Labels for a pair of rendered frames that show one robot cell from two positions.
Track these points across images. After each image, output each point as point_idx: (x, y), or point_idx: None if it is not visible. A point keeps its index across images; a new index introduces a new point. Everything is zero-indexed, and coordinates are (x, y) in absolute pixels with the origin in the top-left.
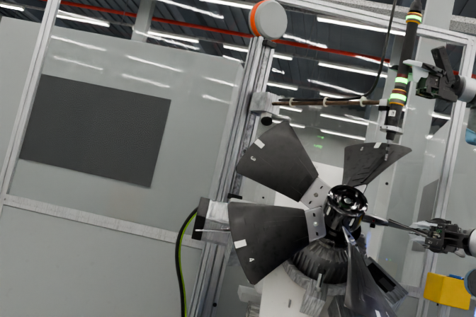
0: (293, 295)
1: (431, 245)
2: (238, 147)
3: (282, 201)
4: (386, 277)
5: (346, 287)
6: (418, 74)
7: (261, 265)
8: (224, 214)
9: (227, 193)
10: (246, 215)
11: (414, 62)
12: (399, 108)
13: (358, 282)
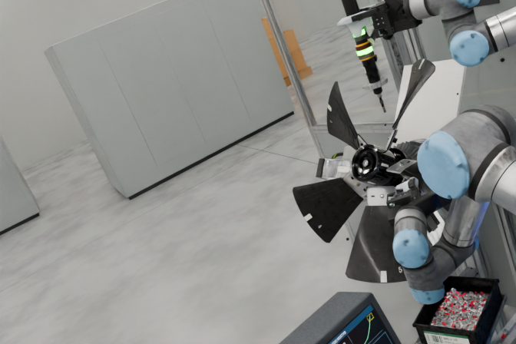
0: None
1: None
2: (391, 58)
3: (399, 124)
4: (433, 214)
5: None
6: (356, 28)
7: (329, 228)
8: (330, 171)
9: None
10: (303, 195)
11: (344, 21)
12: (366, 63)
13: (363, 249)
